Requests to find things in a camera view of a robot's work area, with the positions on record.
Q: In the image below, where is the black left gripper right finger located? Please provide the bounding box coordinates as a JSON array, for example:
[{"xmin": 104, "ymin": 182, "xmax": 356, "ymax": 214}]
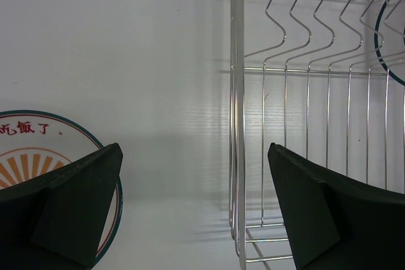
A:
[{"xmin": 268, "ymin": 143, "xmax": 404, "ymax": 269}]

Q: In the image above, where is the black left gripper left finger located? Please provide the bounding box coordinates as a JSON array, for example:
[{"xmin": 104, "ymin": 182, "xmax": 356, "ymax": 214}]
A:
[{"xmin": 1, "ymin": 143, "xmax": 123, "ymax": 269}]

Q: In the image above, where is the orange sunburst plate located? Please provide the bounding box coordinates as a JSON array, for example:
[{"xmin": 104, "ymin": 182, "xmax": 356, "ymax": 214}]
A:
[{"xmin": 1, "ymin": 110, "xmax": 123, "ymax": 264}]

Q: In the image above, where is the steel wire dish rack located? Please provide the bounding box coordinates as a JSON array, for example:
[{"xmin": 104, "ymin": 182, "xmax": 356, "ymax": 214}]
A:
[{"xmin": 228, "ymin": 0, "xmax": 404, "ymax": 269}]

